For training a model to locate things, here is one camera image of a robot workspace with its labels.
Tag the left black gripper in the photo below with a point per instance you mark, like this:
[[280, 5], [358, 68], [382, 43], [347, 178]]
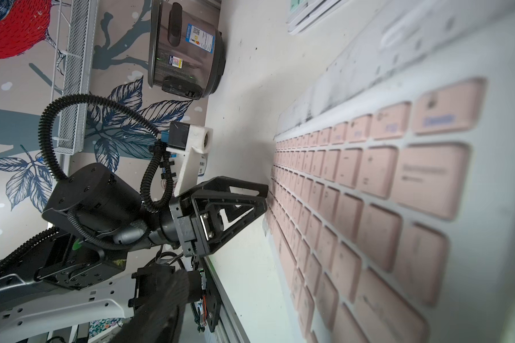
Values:
[[200, 221]]

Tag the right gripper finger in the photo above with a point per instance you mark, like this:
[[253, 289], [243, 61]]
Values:
[[159, 307]]

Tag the pink keyboard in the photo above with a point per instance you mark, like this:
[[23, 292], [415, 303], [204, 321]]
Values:
[[392, 198]]

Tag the green keyboard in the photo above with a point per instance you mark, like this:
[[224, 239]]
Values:
[[303, 14]]

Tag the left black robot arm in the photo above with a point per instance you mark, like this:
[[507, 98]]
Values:
[[113, 251]]

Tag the steel rice cooker pot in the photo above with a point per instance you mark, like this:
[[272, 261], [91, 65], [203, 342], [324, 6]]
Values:
[[187, 55]]

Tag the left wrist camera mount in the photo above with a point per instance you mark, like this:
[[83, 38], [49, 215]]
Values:
[[192, 142]]

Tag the white wire mesh shelf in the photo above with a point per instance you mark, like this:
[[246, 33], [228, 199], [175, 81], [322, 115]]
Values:
[[74, 34]]

